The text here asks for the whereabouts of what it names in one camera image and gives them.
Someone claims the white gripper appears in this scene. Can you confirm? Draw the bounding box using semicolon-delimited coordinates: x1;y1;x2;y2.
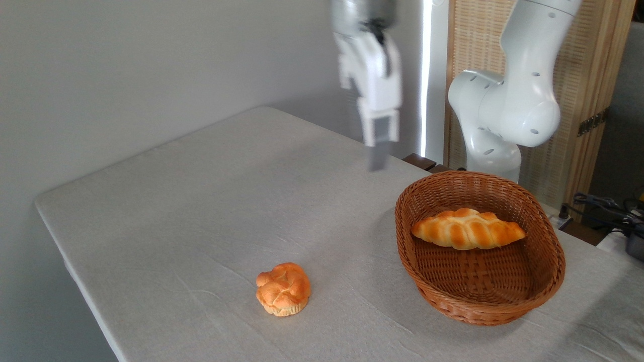
334;29;404;172

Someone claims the long braided bread loaf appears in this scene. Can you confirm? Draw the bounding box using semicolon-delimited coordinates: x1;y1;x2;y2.
411;207;527;251

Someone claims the brown oval wicker basket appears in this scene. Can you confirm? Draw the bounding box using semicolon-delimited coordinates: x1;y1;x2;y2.
394;170;567;326

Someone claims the round knotted bread roll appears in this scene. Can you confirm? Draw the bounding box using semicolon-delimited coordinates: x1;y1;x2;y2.
255;262;312;317

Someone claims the dark brown wooden furniture piece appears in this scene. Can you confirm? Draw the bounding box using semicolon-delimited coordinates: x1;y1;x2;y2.
402;153;454;174

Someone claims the light grey tablecloth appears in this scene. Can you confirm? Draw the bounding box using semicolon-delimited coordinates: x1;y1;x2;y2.
34;106;644;362

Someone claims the white power strip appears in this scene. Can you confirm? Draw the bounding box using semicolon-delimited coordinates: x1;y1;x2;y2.
547;213;575;231

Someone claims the dark metal screen hinge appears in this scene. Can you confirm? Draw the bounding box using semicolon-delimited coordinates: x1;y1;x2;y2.
577;108;611;137

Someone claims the wooden bamboo folding screen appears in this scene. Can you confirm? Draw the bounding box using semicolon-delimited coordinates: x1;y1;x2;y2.
445;0;637;213

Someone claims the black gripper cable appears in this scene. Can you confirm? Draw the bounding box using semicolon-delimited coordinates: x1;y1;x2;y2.
364;19;392;77

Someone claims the black cable bundle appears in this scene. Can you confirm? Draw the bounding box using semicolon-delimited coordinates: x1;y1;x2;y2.
558;192;644;238

